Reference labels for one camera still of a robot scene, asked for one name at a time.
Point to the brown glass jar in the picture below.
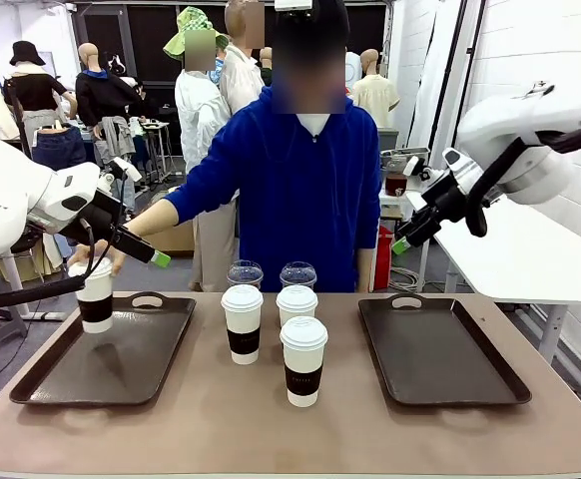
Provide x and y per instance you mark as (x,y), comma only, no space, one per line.
(395,184)

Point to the green checkered sun hat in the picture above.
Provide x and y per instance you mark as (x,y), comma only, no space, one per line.
(185,30)

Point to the dark brown serving tray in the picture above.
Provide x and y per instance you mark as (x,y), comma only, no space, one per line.
(435,354)
(121,359)

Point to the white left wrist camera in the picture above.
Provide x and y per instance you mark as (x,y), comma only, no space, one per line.
(126,169)

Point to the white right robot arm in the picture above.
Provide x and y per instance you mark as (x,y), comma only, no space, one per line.
(525,135)

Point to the black metal stand table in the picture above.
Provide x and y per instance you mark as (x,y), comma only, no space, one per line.
(156,135)

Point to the white paper cup black sleeve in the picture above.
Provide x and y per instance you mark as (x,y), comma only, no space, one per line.
(96,299)
(303,364)
(297,307)
(243,324)

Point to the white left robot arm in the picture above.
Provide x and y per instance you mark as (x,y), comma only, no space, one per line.
(1,199)

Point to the mannequin in white shirt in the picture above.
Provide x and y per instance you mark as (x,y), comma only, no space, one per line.
(243,75)

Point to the person's left forearm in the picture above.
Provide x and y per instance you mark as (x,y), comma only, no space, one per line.
(365,269)

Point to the person in blue hoodie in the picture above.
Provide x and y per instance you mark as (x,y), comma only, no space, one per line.
(300,199)

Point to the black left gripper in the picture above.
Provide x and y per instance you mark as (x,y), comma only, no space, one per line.
(96,219)

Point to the person's right hand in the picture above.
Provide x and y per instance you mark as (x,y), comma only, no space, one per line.
(113,254)

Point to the black bucket hat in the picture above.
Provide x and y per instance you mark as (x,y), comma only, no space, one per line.
(26,54)

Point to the clear plastic iced tea cup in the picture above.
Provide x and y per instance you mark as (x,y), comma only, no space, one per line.
(298,274)
(245,274)

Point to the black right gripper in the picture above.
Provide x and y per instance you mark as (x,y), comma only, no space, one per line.
(445,204)

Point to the grey metal shelf tray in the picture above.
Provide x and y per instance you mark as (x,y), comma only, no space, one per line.
(403,155)

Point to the white side table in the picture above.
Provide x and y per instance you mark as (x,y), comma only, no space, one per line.
(520,254)

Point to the mannequin in dark green top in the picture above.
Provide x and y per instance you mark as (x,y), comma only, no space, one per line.
(266,62)

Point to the person's right forearm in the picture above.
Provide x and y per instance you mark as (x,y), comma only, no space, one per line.
(151,219)

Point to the black tripod stand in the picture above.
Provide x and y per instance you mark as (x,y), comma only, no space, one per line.
(541,91)

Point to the blue jeans mannequin torso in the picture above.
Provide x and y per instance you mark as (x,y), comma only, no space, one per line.
(58,147)

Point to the white head-mounted camera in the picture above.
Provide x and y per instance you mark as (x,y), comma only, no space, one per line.
(293,4)

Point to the mannequin in black top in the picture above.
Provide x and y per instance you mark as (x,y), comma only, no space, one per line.
(33,90)

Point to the mannequin in cream shirt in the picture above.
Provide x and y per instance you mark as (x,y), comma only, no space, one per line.
(376,97)

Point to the mannequin in black sweater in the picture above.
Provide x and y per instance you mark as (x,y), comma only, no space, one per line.
(103,97)

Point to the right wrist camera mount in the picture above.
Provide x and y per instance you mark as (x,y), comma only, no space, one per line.
(457,159)

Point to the cardboard box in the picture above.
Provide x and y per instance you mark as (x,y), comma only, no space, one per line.
(175,237)

